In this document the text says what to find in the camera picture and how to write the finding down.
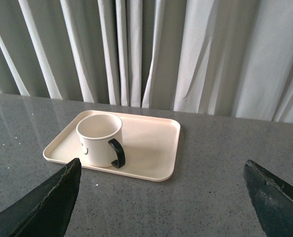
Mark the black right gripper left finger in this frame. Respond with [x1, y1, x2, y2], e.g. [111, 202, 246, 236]
[0, 158, 81, 237]

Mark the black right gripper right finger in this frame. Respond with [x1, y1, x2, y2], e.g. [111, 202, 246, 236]
[243, 160, 293, 237]

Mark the beige rectangular tray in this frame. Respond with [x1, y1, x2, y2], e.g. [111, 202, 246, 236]
[43, 110, 181, 182]

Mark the white pleated curtain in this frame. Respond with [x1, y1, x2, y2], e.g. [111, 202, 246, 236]
[0, 0, 293, 123]

